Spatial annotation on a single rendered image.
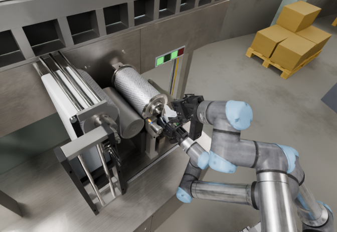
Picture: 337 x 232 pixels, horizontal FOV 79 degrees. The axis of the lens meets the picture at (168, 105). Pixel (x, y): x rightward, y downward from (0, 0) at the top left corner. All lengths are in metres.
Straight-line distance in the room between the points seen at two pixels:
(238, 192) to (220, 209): 1.29
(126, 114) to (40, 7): 0.50
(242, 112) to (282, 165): 0.17
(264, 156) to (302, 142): 2.37
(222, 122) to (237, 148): 0.08
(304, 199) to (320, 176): 1.77
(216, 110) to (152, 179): 0.67
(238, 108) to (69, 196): 0.91
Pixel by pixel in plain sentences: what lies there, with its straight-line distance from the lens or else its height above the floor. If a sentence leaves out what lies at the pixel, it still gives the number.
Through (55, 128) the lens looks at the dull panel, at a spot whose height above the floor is 1.03.
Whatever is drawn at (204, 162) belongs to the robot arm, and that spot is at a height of 1.14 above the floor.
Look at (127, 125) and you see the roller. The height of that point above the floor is 1.23.
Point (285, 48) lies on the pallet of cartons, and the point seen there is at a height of 0.42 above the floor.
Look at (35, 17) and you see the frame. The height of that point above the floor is 1.60.
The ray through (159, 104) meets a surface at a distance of 0.92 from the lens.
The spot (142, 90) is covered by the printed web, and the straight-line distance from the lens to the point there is 0.93.
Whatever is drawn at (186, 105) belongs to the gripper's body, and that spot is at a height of 1.46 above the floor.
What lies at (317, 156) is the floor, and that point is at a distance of 2.94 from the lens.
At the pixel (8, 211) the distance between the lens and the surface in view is 1.12.
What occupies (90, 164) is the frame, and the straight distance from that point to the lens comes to 0.77.
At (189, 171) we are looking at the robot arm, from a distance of 1.02.
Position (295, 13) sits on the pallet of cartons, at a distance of 4.09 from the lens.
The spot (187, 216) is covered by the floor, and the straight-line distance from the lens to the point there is 2.05.
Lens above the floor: 1.96
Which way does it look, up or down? 48 degrees down
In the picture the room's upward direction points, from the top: 8 degrees clockwise
